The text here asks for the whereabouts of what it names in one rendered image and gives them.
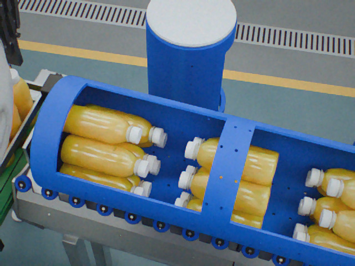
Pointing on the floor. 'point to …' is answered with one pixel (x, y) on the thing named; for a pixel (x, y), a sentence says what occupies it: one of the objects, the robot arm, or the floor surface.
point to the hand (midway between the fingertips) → (11, 51)
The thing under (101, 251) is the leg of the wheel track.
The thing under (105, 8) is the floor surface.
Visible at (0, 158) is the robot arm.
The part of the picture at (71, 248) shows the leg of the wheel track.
